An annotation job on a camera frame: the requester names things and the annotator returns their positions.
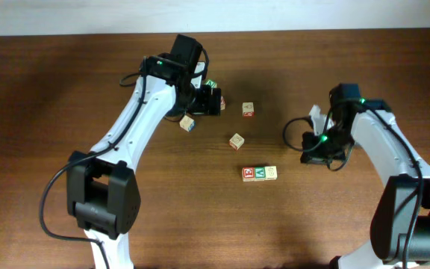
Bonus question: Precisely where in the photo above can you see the pretzel picture wooden block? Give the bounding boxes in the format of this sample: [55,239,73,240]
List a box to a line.
[264,166,278,180]

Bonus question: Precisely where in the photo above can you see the green V wooden block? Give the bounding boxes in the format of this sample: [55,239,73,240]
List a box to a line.
[254,167,267,181]

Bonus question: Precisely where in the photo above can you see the red E elephant block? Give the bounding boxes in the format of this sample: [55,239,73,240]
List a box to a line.
[242,167,255,182]

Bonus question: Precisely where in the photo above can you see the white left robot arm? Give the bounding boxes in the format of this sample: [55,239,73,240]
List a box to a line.
[66,34,221,268]

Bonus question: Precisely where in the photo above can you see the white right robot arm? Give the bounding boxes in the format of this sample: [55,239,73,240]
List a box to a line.
[301,84,430,268]

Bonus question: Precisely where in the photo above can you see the red 9 wooden block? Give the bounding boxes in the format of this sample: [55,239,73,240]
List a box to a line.
[220,96,225,111]

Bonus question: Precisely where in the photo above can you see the green N wooden block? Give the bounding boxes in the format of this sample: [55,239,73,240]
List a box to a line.
[205,79,217,88]

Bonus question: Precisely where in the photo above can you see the blue sided wooden block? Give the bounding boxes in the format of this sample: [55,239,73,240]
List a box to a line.
[179,115,196,132]

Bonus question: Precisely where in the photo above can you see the red A wooden block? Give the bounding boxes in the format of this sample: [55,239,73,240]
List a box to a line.
[242,102,255,117]

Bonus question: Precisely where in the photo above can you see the red C wooden block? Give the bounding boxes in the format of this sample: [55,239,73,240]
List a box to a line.
[229,133,245,150]

